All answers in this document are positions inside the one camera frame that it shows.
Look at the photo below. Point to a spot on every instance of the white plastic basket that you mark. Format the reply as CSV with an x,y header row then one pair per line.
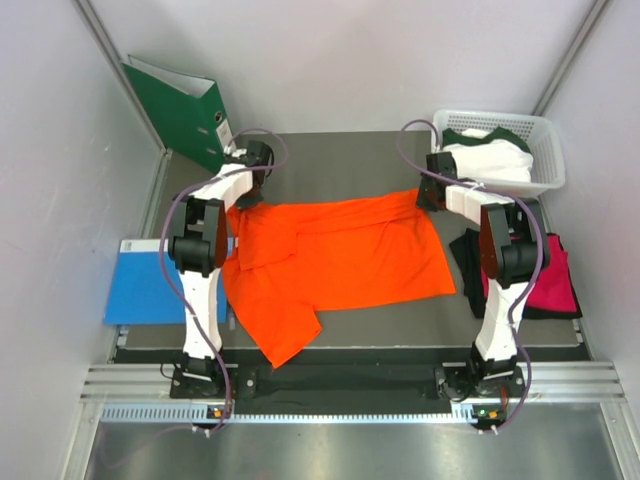
x,y
540,135

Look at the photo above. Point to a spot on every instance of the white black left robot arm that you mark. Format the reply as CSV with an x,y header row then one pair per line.
x,y
197,240

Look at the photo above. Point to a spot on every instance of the magenta folded t shirt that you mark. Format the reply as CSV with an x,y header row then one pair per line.
x,y
553,296

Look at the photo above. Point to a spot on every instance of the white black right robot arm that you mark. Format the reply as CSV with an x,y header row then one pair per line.
x,y
513,250

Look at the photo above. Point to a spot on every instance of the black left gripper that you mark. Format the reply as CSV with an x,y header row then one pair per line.
x,y
250,201

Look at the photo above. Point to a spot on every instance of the green lever arch binder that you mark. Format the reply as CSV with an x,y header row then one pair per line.
x,y
187,111

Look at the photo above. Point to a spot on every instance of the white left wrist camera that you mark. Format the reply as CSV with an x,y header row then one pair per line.
x,y
232,152

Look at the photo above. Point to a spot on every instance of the aluminium rail frame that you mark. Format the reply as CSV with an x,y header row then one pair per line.
x,y
574,418

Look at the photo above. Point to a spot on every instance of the orange t shirt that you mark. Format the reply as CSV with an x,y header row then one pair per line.
x,y
293,261

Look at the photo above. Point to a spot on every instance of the white folded t shirt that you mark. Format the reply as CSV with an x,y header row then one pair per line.
x,y
498,161

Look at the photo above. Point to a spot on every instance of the blue clip file folder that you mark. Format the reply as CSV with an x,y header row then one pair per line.
x,y
140,292

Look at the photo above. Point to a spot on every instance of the dark green t shirt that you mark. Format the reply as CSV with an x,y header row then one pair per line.
x,y
451,137

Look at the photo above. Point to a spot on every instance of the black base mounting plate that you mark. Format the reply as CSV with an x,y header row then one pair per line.
x,y
351,389

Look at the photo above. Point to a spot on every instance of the black folded t shirt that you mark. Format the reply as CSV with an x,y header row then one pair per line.
x,y
466,253

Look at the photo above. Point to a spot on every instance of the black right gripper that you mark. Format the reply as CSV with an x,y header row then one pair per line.
x,y
421,203

